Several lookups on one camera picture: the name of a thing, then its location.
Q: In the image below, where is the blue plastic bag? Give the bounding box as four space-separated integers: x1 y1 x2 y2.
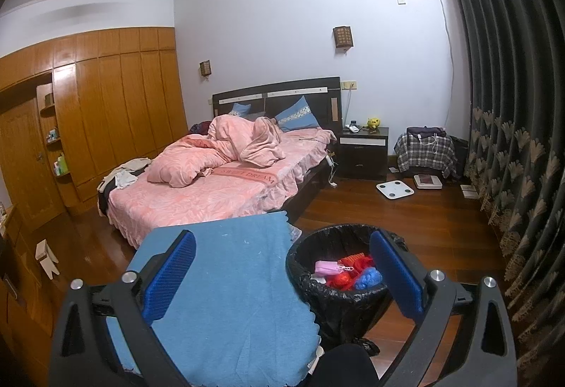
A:
353 267 383 290

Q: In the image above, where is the orange knitted cloth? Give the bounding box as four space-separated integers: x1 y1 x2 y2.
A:
338 253 370 268

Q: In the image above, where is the red plastic bag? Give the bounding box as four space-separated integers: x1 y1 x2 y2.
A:
327 271 356 291

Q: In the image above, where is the pink face mask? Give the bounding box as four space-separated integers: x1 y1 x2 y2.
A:
314 261 354 277

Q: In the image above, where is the red garment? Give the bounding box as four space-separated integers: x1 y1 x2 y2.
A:
351 255 374 277

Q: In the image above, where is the black trash bin with bag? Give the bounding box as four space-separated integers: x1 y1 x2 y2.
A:
285 224 393 356

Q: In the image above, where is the blue table cloth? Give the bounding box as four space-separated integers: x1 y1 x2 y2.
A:
105 210 323 387

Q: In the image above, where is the white bathroom scale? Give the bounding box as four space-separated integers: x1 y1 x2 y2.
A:
375 179 415 201

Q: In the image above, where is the bed with pink sheet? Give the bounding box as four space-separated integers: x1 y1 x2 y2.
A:
106 128 335 248

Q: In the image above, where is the book on floor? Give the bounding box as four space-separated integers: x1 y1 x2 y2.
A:
414 174 442 190

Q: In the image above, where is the clothes pile on bed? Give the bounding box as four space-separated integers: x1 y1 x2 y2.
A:
97 157 152 217

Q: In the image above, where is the small white wooden stool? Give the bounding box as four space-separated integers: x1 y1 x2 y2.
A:
35 239 60 280

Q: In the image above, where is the black bedside table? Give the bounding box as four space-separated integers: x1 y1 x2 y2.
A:
336 127 389 180

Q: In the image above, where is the wooden side cabinet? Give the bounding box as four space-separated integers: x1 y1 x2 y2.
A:
1 205 54 379

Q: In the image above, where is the pink crumpled duvet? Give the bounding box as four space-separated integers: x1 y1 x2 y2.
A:
145 114 285 188

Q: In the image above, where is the yellow plush toy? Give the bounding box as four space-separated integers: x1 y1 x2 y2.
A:
367 118 380 133

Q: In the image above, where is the blue pillow left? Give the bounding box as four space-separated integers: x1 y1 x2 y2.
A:
229 103 251 117

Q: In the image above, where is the blue pillow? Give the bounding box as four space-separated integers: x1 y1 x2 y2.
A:
229 103 251 117
275 96 319 133

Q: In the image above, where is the blue pillow right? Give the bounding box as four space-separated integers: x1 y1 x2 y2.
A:
275 96 319 133

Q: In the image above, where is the black wooden headboard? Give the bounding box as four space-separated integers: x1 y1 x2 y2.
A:
212 76 344 137

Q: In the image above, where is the dark patterned curtain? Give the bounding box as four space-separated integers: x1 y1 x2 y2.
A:
459 0 564 386

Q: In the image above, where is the wooden wardrobe wall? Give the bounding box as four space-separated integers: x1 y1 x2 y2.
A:
1 28 188 229

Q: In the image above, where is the left wall lamp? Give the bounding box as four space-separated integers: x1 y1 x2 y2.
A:
199 60 212 78

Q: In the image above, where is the wall lamp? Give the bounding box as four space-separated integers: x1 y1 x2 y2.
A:
332 25 354 50
199 60 212 78

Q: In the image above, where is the right wall lamp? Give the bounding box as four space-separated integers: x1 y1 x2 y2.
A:
332 25 354 50

